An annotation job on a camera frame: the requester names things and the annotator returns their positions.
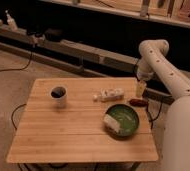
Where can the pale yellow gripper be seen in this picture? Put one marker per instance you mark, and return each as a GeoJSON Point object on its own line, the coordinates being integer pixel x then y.
{"type": "Point", "coordinates": [140, 88]}

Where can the white plastic bottle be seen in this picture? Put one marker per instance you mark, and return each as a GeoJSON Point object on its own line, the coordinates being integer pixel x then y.
{"type": "Point", "coordinates": [109, 95]}

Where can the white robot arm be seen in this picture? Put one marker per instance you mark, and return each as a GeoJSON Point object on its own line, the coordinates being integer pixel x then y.
{"type": "Point", "coordinates": [176, 139]}

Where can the green ceramic bowl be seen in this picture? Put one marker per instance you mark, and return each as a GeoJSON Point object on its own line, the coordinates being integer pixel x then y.
{"type": "Point", "coordinates": [126, 116]}

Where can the white spray bottle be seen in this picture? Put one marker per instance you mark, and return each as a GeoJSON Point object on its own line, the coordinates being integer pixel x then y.
{"type": "Point", "coordinates": [11, 22]}

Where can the dark red oblong object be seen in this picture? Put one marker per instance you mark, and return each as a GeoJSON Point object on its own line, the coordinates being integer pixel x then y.
{"type": "Point", "coordinates": [138, 102]}

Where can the white sponge block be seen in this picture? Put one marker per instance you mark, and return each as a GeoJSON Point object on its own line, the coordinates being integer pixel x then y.
{"type": "Point", "coordinates": [112, 123]}

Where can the white cup with dark liquid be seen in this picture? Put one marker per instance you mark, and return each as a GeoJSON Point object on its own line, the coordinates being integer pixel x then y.
{"type": "Point", "coordinates": [60, 95]}

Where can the wooden folding table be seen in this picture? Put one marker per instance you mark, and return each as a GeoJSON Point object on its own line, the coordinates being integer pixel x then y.
{"type": "Point", "coordinates": [75, 134]}

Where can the black device on ledge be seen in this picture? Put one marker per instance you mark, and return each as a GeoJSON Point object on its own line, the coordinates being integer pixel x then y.
{"type": "Point", "coordinates": [53, 35]}

